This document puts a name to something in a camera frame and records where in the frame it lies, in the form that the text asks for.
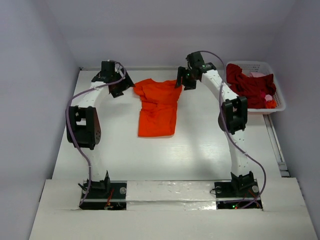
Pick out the orange t shirt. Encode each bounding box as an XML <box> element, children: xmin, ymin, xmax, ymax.
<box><xmin>133</xmin><ymin>78</ymin><xmax>182</xmax><ymax>138</ymax></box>

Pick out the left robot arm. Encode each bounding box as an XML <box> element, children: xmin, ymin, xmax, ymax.
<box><xmin>65</xmin><ymin>60</ymin><xmax>135</xmax><ymax>202</ymax></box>

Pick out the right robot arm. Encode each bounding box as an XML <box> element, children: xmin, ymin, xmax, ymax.
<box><xmin>175</xmin><ymin>51</ymin><xmax>257</xmax><ymax>200</ymax></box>

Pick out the white plastic basket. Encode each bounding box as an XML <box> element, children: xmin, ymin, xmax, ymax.
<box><xmin>227</xmin><ymin>60</ymin><xmax>286</xmax><ymax>115</ymax></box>

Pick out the dark red t shirt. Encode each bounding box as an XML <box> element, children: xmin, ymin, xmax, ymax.
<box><xmin>226</xmin><ymin>63</ymin><xmax>277</xmax><ymax>110</ymax></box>

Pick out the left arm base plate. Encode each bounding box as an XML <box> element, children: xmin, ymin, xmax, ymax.
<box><xmin>79</xmin><ymin>180</ymin><xmax>127</xmax><ymax>211</ymax></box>

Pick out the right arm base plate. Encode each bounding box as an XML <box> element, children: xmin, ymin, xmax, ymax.
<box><xmin>210</xmin><ymin>181</ymin><xmax>263</xmax><ymax>210</ymax></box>

